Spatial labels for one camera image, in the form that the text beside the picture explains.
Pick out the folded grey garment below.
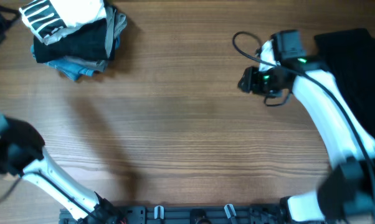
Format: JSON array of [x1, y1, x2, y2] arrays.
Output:
[[64, 6, 128, 72]]

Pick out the folded blue jeans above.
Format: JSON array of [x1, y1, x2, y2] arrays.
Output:
[[44, 57, 106, 81]]

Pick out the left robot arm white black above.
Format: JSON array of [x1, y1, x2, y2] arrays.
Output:
[[0, 1, 126, 223]]

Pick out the folded dark navy garment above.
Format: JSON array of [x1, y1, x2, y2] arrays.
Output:
[[32, 18, 115, 63]]

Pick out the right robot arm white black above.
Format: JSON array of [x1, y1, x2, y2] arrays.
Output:
[[238, 58, 375, 223]]

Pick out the white Puma t-shirt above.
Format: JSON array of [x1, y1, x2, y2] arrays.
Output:
[[19, 0, 107, 45]]

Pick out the black garment pile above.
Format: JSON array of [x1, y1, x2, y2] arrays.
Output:
[[314, 28, 375, 139]]

